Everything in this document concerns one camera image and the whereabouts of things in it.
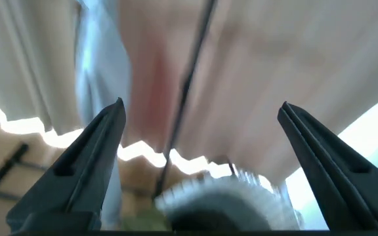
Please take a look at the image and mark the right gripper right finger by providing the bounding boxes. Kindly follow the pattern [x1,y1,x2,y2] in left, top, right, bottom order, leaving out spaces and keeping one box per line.
[276,100,378,231]

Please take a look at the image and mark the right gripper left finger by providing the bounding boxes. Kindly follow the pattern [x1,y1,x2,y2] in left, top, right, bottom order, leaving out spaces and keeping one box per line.
[6,97,127,232]

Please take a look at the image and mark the green garment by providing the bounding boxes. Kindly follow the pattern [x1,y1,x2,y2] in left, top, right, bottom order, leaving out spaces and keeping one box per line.
[121,206,173,231]

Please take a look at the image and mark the pale grey shorts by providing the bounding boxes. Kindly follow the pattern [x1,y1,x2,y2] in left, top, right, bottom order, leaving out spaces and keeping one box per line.
[73,0,133,230]

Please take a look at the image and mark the white laundry basket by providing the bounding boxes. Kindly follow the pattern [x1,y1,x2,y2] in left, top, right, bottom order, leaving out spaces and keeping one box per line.
[154,157,303,231]

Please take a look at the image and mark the black clothes rack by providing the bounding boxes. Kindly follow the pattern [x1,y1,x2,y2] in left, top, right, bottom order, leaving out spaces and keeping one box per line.
[0,0,219,208]

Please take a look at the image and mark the beige curtain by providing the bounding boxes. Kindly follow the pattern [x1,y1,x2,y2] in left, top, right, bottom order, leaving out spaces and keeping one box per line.
[0,0,378,187]

